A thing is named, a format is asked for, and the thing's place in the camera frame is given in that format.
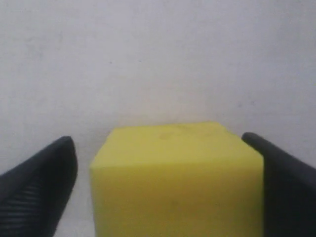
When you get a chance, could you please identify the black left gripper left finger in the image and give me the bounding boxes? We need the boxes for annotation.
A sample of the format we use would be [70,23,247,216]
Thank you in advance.
[0,136,78,237]

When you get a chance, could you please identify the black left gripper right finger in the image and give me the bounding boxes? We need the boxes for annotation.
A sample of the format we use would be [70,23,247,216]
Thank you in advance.
[241,132,316,237]

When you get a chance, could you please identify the yellow foam cube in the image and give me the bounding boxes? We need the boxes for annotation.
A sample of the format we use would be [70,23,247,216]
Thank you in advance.
[90,122,264,237]

